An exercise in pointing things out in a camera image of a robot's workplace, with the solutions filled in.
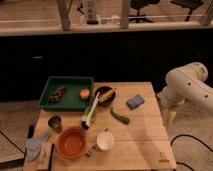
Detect black marker on table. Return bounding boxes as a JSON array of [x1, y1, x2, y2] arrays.
[[47, 144, 55, 171]]

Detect orange bowl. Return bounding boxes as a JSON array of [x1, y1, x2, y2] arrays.
[[56, 126, 86, 159]]

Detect black cable on floor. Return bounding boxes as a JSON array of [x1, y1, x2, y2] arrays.
[[170, 133, 213, 171]]

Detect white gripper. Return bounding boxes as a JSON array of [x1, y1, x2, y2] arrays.
[[160, 100, 177, 127]]

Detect black office chair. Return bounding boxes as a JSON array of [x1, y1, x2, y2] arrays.
[[129, 0, 160, 23]]

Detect blue sponge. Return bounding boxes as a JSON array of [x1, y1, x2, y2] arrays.
[[127, 95, 145, 110]]

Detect grey blue cloth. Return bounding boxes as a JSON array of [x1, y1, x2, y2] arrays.
[[26, 133, 49, 162]]

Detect green cucumber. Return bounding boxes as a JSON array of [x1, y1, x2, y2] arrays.
[[110, 107, 130, 125]]

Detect yellow corn cob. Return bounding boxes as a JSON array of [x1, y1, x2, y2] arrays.
[[99, 88, 115, 102]]

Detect small item beside cup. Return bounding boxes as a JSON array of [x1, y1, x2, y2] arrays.
[[85, 147, 97, 158]]

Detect green plastic tray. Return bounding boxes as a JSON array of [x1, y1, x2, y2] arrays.
[[38, 76, 93, 111]]

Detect white paper cup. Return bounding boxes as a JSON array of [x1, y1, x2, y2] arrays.
[[96, 131, 115, 151]]

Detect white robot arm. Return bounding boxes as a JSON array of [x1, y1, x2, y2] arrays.
[[157, 62, 213, 127]]

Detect small dark metal cup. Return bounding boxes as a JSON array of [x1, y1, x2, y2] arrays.
[[48, 116, 62, 133]]

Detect orange peach fruit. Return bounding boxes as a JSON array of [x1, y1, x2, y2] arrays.
[[80, 89, 90, 99]]

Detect dark purple grapes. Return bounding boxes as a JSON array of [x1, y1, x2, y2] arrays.
[[48, 86, 66, 103]]

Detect dark round plate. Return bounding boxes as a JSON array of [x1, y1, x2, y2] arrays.
[[95, 86, 116, 107]]

